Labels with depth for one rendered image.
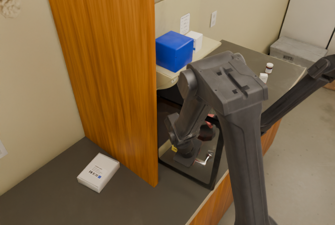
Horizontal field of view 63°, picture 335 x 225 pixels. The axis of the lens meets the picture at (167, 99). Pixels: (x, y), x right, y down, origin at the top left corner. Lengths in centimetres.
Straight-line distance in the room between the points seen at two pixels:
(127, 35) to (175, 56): 17
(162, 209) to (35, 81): 75
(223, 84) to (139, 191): 93
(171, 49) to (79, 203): 78
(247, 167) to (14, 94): 98
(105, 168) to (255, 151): 95
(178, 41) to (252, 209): 58
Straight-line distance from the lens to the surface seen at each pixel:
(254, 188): 51
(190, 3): 106
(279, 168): 271
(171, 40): 92
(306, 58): 370
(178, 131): 76
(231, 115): 41
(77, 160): 144
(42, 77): 126
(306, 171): 278
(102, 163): 134
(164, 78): 92
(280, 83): 199
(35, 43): 119
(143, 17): 75
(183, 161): 96
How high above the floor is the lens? 203
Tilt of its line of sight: 40 degrees down
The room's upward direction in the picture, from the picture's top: 1 degrees clockwise
